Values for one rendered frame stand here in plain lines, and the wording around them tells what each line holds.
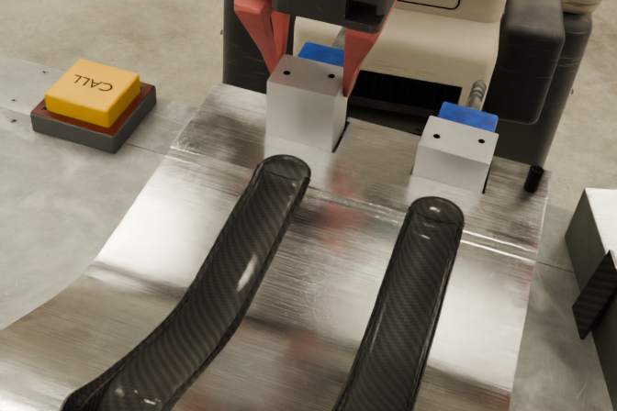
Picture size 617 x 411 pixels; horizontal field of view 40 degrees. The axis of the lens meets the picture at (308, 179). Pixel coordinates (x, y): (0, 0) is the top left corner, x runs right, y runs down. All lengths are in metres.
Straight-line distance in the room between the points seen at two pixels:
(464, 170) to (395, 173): 0.05
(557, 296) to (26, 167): 0.44
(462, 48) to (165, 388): 0.58
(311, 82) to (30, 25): 1.89
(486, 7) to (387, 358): 0.52
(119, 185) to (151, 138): 0.06
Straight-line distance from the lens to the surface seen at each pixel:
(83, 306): 0.49
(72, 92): 0.74
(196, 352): 0.47
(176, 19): 2.42
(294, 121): 0.59
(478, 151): 0.58
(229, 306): 0.51
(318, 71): 0.59
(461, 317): 0.52
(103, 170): 0.72
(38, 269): 0.65
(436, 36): 0.92
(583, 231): 0.68
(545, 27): 1.08
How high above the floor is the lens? 1.28
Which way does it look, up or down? 42 degrees down
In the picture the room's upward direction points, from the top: 6 degrees clockwise
